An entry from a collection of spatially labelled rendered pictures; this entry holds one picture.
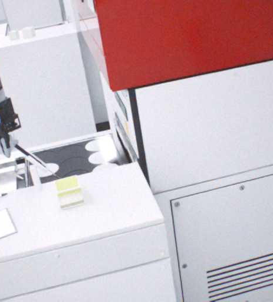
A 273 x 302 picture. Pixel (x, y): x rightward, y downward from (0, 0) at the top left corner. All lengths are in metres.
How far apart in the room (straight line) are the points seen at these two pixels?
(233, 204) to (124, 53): 0.72
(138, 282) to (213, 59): 0.73
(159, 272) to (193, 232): 0.43
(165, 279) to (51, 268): 0.34
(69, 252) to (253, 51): 0.86
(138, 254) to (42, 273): 0.28
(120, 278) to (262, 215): 0.71
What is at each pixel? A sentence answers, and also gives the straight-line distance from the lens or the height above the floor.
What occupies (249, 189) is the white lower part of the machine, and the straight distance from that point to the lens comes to 1.85.
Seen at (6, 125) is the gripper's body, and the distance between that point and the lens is 1.71.
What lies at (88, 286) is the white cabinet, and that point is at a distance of 1.45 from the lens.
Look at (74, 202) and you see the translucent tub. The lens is 1.46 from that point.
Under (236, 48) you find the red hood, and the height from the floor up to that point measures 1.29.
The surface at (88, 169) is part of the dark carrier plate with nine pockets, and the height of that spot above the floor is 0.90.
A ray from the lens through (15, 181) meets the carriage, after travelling 1.88.
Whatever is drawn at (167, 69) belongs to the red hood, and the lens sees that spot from 1.55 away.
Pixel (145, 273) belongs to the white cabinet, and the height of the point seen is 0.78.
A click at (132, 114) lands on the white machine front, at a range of 1.56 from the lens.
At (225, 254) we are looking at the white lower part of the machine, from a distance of 1.98.
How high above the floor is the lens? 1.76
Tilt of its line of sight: 28 degrees down
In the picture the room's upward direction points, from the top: 9 degrees counter-clockwise
